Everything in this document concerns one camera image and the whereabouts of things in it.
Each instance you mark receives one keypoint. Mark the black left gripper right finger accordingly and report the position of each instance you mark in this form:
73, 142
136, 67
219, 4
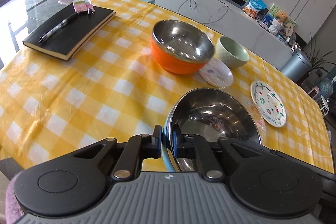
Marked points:
197, 149

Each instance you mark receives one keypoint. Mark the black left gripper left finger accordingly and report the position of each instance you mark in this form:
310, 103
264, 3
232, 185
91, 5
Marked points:
132, 153

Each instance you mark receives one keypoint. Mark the blue steel bowl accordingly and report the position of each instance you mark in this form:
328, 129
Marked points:
212, 113

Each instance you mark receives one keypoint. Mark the small white patterned plate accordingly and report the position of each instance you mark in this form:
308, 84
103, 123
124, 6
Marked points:
217, 74

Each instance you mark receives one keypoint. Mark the white fruit painted plate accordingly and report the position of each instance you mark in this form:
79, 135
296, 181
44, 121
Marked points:
269, 103

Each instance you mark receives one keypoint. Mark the orange steel bowl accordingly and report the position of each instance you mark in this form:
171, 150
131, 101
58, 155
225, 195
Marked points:
180, 47

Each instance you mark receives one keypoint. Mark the light green ceramic bowl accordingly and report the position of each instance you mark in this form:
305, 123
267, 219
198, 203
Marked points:
232, 53

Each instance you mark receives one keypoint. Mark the yellow checkered tablecloth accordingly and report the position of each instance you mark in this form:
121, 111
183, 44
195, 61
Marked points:
114, 87

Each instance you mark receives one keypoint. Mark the black notebook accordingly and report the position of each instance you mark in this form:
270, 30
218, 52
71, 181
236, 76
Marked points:
65, 42

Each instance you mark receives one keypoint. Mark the grey trash can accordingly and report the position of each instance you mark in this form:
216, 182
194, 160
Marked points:
297, 66

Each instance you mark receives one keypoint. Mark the white round stool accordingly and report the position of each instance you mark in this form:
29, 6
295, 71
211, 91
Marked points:
324, 108

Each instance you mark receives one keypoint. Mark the black pen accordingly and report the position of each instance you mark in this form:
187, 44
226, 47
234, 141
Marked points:
59, 26

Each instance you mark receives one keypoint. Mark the blue water jug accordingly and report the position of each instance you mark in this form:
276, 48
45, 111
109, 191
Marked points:
326, 87

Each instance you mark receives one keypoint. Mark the green potted plant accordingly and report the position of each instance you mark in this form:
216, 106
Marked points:
316, 60

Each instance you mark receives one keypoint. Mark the pink binder clips pack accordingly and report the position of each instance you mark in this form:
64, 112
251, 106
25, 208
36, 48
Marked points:
83, 6

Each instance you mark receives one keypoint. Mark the blue snack bag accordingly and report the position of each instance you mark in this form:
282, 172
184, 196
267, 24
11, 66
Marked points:
253, 7

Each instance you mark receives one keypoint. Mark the teddy bear toy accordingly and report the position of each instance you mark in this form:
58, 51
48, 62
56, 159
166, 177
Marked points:
281, 17

